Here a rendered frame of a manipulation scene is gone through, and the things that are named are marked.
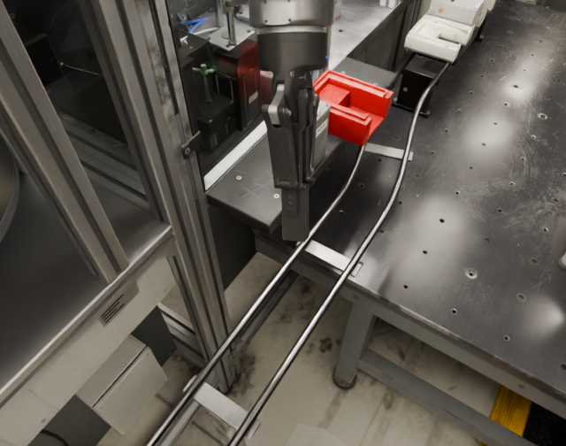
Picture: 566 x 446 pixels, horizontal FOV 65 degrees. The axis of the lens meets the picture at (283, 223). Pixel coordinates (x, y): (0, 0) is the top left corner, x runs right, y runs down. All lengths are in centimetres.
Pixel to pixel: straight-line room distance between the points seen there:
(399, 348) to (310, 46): 134
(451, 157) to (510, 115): 28
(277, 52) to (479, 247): 76
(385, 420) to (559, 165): 91
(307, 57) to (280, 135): 8
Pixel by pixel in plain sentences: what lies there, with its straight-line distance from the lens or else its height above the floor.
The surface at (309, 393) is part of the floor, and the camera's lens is 159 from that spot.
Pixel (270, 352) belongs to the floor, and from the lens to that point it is 163.
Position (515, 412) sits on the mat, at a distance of 172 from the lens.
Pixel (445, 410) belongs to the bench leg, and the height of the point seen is 25.
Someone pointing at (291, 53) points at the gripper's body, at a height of 127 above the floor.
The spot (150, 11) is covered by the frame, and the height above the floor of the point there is 125.
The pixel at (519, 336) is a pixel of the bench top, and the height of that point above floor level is 68.
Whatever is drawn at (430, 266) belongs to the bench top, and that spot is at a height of 68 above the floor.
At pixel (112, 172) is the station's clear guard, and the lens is 66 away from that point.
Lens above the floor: 151
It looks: 51 degrees down
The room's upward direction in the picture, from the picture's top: straight up
